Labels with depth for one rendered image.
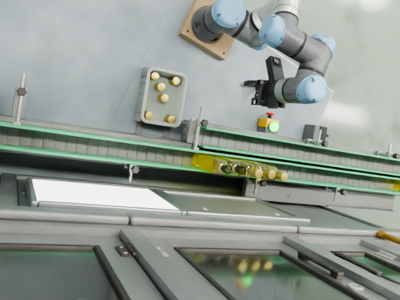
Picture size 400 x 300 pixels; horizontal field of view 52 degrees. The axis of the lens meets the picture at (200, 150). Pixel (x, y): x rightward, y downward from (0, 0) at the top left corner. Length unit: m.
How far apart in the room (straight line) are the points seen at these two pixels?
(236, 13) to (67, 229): 1.00
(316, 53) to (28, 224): 0.84
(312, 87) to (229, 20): 0.57
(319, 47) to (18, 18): 1.06
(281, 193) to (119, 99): 0.85
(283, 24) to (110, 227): 0.68
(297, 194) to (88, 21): 1.19
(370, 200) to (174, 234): 1.43
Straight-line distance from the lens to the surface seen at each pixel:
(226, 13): 1.59
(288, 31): 1.12
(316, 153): 2.02
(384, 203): 2.40
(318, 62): 1.17
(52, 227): 1.01
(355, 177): 2.21
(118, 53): 1.70
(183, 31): 1.75
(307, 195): 2.02
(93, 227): 1.03
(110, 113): 1.68
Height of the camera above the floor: 2.39
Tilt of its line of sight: 64 degrees down
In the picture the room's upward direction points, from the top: 106 degrees clockwise
